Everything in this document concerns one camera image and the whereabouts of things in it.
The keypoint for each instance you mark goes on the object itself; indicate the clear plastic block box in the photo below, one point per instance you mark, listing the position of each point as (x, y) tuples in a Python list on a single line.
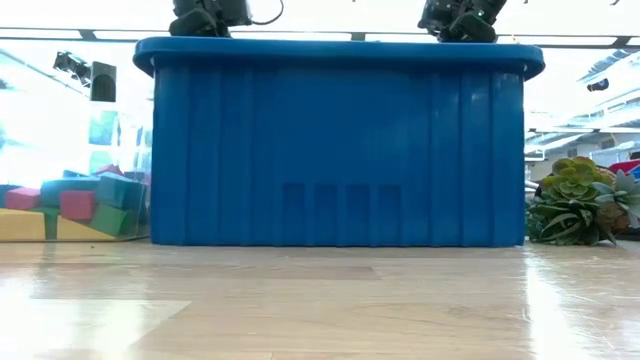
[(142, 150)]

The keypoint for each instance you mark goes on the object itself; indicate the large blue plastic bin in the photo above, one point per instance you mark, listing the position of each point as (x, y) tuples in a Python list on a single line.
[(325, 150)]

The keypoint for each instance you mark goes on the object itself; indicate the artificial succulent in black pot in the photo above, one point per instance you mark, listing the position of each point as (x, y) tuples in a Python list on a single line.
[(570, 185)]

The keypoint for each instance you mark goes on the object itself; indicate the green foam block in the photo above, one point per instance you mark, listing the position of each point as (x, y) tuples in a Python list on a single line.
[(110, 220), (120, 192)]

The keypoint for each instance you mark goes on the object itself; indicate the blue foam block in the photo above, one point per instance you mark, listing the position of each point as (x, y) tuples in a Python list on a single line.
[(65, 189)]

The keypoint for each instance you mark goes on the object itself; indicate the red foam block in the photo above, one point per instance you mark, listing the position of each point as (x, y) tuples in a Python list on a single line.
[(77, 205)]

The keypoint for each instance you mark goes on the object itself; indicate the yellow foam block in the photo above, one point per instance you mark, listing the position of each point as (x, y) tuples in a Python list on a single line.
[(80, 231), (20, 225)]

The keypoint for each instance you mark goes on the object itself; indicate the pink foam block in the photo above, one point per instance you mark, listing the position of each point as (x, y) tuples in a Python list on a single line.
[(22, 198)]

